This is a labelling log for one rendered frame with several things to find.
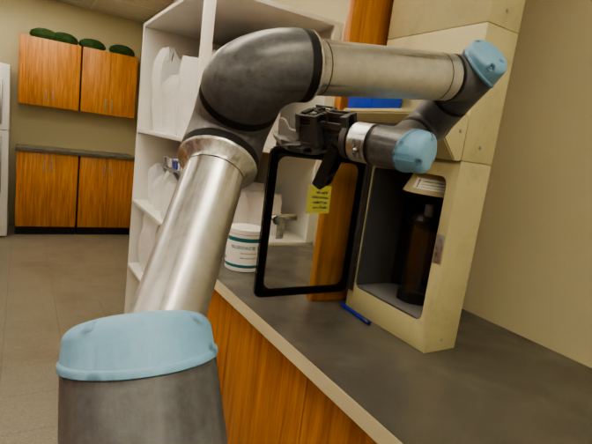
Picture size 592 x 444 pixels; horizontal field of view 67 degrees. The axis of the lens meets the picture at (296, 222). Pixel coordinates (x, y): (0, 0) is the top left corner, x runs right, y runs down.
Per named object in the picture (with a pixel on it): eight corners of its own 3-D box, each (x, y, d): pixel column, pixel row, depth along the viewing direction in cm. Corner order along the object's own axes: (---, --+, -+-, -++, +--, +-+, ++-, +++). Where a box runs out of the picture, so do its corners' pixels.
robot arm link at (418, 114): (477, 104, 83) (452, 127, 76) (440, 142, 92) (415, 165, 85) (447, 76, 84) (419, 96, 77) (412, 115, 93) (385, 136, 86)
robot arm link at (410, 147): (440, 163, 82) (418, 184, 77) (387, 153, 88) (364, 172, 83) (440, 122, 77) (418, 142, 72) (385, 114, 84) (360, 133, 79)
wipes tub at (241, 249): (250, 261, 170) (255, 223, 167) (266, 271, 159) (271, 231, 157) (218, 262, 163) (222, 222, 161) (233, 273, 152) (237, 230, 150)
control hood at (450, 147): (369, 150, 128) (374, 114, 126) (462, 161, 101) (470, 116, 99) (336, 145, 122) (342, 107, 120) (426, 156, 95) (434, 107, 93)
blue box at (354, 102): (374, 114, 125) (380, 80, 124) (400, 114, 117) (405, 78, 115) (346, 108, 120) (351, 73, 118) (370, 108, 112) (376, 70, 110)
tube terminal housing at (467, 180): (403, 299, 149) (447, 59, 136) (488, 341, 122) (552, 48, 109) (344, 305, 136) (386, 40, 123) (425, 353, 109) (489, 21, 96)
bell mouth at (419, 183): (433, 191, 132) (437, 172, 131) (485, 202, 117) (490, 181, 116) (388, 187, 122) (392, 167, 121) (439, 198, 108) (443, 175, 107)
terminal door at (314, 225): (345, 291, 133) (366, 156, 126) (253, 298, 117) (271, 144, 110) (344, 290, 134) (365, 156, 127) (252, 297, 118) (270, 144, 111)
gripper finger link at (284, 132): (271, 112, 97) (304, 116, 92) (275, 138, 100) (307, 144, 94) (261, 116, 95) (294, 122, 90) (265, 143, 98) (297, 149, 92)
